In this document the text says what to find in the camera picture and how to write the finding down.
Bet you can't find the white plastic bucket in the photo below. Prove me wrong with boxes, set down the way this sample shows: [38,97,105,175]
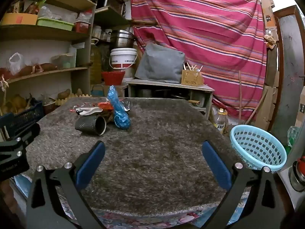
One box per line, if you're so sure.
[109,48,138,70]

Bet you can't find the knotted cloth strip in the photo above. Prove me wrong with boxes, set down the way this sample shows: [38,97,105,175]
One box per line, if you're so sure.
[0,75,10,92]

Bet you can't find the white plastic bag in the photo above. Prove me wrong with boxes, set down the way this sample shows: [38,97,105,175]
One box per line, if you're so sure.
[9,52,25,75]

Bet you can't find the stack of cardboard sheets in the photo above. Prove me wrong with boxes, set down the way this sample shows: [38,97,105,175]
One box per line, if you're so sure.
[255,45,280,129]

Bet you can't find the pan with wooden handle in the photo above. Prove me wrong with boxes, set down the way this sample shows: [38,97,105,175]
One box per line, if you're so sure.
[170,93,199,106]

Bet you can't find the black paper cup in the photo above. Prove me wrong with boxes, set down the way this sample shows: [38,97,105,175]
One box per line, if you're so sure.
[75,115,107,136]

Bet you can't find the green lined waste bin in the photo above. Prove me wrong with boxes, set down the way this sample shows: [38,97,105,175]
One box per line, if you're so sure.
[287,126,299,153]

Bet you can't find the wooden framed door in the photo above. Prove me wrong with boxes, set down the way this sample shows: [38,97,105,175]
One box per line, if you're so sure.
[270,6,305,139]

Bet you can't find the toaster oven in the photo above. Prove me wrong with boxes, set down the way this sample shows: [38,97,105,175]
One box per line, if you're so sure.
[104,0,127,18]

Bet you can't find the wooden shelf unit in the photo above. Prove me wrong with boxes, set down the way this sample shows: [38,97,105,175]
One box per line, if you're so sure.
[0,0,97,115]

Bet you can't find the amber oil jug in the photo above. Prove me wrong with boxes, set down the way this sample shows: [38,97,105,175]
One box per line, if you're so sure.
[90,39,103,85]

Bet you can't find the white paper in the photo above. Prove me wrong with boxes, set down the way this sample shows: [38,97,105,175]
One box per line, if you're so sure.
[76,107,103,116]

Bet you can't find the bundle of wooden chopsticks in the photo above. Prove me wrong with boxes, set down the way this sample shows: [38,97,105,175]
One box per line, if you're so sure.
[183,62,203,72]

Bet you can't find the blue plastic bag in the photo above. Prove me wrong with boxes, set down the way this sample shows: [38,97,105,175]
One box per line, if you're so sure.
[106,85,131,130]

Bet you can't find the green plastic tray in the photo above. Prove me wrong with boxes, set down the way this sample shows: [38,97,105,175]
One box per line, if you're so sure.
[36,17,75,31]

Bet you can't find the woven utensil box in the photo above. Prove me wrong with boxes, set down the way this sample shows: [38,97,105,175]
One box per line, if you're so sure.
[181,69,205,86]

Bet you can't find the yellow box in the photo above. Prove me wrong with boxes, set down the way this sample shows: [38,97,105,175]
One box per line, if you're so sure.
[1,13,39,26]

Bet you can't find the red striped cloth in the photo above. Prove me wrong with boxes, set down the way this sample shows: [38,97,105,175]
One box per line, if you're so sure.
[131,0,267,122]

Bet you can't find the light blue plastic basket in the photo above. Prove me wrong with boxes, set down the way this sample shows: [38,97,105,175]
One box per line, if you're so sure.
[229,125,287,172]

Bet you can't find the pile of yellowish tubers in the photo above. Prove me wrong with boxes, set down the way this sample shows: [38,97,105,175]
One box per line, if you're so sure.
[0,95,31,115]

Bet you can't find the dark blue plastic crate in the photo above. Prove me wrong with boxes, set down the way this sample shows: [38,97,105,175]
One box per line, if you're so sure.
[0,99,45,140]

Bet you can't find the small red basket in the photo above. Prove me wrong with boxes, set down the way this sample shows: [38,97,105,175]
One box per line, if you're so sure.
[74,21,91,33]

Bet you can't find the grey cabinet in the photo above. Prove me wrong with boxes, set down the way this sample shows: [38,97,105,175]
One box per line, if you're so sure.
[278,169,305,220]

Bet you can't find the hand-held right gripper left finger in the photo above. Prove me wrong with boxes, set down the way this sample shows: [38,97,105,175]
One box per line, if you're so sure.
[26,141,106,229]

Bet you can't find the red plastic basket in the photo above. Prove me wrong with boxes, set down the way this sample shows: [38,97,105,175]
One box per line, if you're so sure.
[101,71,126,86]

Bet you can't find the orange printed wrapper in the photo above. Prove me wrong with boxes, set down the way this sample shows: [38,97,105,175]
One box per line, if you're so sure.
[98,102,115,111]

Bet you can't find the clear orange-edged snack bag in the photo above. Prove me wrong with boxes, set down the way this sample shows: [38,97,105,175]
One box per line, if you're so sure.
[69,102,100,112]

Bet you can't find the clear plastic container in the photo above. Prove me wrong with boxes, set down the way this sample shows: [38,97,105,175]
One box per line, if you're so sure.
[51,52,77,68]

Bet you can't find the yellow-capped oil bottle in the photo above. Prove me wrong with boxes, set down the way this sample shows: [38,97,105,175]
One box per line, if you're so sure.
[213,108,228,134]

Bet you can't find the low wooden table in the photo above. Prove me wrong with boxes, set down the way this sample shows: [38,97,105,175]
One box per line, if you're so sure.
[125,77,215,120]

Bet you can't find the egg tray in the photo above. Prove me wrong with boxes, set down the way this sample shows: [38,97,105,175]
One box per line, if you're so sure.
[55,93,92,105]

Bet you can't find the cardboard box with blue print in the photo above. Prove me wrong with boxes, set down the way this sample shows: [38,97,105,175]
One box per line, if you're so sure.
[91,84,124,97]

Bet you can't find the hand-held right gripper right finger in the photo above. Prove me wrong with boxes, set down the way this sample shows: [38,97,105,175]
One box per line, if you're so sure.
[201,140,286,229]

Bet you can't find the sweet potato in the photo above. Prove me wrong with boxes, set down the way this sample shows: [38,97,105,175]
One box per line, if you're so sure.
[39,63,58,71]
[20,65,35,75]

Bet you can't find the brown cardboard box dark label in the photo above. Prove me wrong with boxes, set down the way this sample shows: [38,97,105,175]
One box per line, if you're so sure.
[295,101,305,128]

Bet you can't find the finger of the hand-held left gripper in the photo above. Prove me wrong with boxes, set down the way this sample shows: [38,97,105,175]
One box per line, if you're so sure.
[0,123,41,163]

